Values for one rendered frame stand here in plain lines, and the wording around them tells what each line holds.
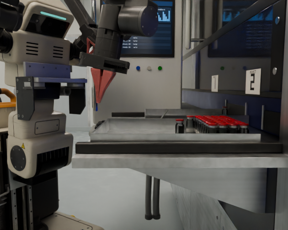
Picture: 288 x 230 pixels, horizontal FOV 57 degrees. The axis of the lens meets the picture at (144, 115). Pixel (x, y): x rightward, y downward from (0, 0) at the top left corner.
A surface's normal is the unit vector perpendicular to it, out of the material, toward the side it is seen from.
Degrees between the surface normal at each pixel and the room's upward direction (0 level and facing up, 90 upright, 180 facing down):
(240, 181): 90
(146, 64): 90
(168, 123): 90
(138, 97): 90
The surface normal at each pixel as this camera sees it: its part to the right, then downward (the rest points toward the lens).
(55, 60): 0.84, 0.19
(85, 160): 0.01, 0.11
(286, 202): -1.00, 0.00
